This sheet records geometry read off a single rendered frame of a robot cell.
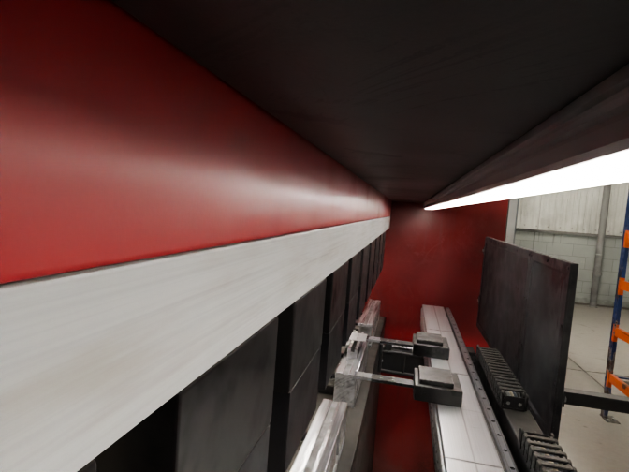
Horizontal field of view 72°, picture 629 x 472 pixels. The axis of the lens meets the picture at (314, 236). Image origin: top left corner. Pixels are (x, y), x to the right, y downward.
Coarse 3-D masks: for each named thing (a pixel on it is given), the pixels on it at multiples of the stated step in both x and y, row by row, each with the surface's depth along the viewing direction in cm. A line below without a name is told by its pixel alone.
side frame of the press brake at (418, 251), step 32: (416, 224) 221; (448, 224) 218; (480, 224) 214; (384, 256) 225; (416, 256) 222; (448, 256) 218; (480, 256) 215; (384, 288) 226; (416, 288) 223; (448, 288) 219; (416, 320) 223; (384, 384) 229; (384, 416) 230; (416, 416) 226; (384, 448) 231; (416, 448) 227
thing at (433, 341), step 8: (368, 336) 144; (416, 336) 142; (424, 336) 139; (432, 336) 140; (440, 336) 140; (392, 344) 140; (400, 344) 140; (408, 344) 140; (416, 344) 135; (424, 344) 135; (432, 344) 135; (440, 344) 134; (416, 352) 135; (424, 352) 134; (432, 352) 134; (440, 352) 133; (448, 352) 133
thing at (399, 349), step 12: (384, 348) 185; (396, 348) 184; (408, 348) 183; (468, 348) 181; (384, 360) 185; (396, 360) 184; (408, 360) 183; (420, 360) 182; (384, 372) 184; (396, 372) 183; (408, 372) 183
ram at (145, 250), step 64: (0, 0) 9; (64, 0) 11; (0, 64) 10; (64, 64) 11; (128, 64) 14; (192, 64) 18; (0, 128) 10; (64, 128) 11; (128, 128) 14; (192, 128) 18; (256, 128) 25; (0, 192) 10; (64, 192) 12; (128, 192) 14; (192, 192) 18; (256, 192) 26; (320, 192) 45; (0, 256) 10; (64, 256) 12; (128, 256) 15; (192, 256) 19; (256, 256) 27; (320, 256) 48; (0, 320) 10; (64, 320) 12; (128, 320) 15; (192, 320) 20; (256, 320) 28; (0, 384) 10; (64, 384) 12; (128, 384) 15; (0, 448) 10; (64, 448) 12
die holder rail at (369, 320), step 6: (372, 300) 220; (378, 300) 222; (366, 306) 205; (372, 306) 207; (378, 306) 207; (366, 312) 193; (372, 312) 194; (378, 312) 214; (360, 318) 181; (366, 318) 183; (372, 318) 182; (378, 318) 217; (360, 324) 174; (366, 324) 174; (372, 324) 174; (360, 330) 176; (366, 330) 175; (372, 330) 177; (372, 342) 178
